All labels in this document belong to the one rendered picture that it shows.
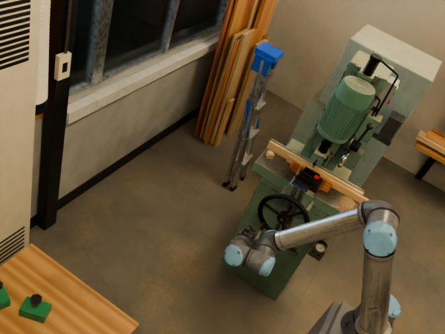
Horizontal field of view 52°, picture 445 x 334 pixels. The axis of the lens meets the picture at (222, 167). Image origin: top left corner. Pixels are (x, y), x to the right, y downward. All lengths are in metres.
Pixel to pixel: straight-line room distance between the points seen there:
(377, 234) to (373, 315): 0.42
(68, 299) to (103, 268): 0.79
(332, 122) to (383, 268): 0.85
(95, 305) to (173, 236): 1.15
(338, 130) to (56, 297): 1.55
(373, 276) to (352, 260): 1.84
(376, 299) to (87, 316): 1.22
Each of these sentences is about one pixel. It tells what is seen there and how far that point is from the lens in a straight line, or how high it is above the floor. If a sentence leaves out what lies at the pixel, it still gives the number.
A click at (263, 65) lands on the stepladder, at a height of 1.08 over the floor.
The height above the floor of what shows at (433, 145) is 0.60.
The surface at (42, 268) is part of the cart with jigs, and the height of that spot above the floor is 0.53.
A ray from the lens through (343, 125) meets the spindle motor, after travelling 2.40.
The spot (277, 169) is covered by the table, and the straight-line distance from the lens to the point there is 2.58.
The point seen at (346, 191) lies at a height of 0.93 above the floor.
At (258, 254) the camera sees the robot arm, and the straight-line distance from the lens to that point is 2.06.
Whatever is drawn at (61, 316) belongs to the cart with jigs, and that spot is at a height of 0.53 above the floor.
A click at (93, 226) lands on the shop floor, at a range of 3.18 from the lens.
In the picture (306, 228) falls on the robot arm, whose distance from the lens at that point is 2.03.
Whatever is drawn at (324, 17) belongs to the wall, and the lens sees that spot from 4.79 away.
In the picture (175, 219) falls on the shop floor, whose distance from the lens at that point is 3.33.
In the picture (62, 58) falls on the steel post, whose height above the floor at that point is 1.26.
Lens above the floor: 2.42
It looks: 39 degrees down
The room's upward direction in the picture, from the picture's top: 22 degrees clockwise
